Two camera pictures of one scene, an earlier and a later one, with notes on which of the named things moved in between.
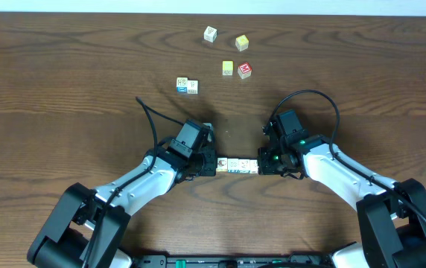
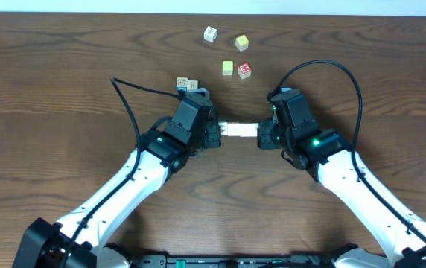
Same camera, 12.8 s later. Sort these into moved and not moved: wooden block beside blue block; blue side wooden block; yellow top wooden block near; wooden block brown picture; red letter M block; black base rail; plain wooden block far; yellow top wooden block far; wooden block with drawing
Moved: wooden block with drawing; wooden block brown picture
Not moved: wooden block beside blue block; yellow top wooden block far; black base rail; plain wooden block far; yellow top wooden block near; red letter M block; blue side wooden block
